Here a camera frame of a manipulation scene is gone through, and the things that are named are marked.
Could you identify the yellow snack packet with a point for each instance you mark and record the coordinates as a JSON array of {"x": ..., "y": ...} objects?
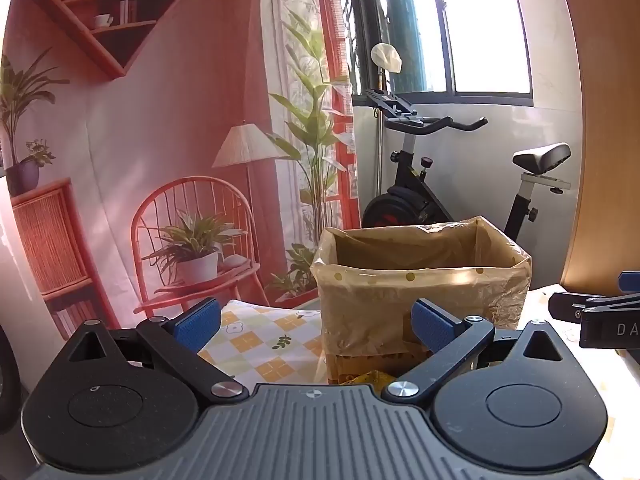
[{"x": 372, "y": 377}]

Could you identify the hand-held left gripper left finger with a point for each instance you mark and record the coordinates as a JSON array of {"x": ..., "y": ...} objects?
[{"x": 200, "y": 325}]

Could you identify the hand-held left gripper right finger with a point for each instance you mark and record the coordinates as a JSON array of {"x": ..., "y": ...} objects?
[{"x": 431, "y": 326}]

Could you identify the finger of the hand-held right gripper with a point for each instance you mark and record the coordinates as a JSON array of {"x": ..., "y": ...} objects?
[
  {"x": 631, "y": 281},
  {"x": 600, "y": 322}
]

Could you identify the dark round object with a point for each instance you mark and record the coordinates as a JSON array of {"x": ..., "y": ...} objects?
[{"x": 7, "y": 385}]

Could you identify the window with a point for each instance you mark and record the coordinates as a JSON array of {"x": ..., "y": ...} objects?
[{"x": 480, "y": 35}]

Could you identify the pole with white cloth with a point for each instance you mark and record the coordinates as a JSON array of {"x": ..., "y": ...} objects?
[{"x": 386, "y": 57}]

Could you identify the printed room backdrop cloth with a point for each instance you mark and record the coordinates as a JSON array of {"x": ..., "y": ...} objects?
[{"x": 175, "y": 110}]

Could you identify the checkered floral tablecloth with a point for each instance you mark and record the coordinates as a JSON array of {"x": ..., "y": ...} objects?
[{"x": 270, "y": 340}]

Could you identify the wooden panel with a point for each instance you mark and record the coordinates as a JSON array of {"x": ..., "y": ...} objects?
[{"x": 610, "y": 160}]

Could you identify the black exercise bike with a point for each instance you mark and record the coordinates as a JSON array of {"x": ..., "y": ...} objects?
[{"x": 415, "y": 195}]

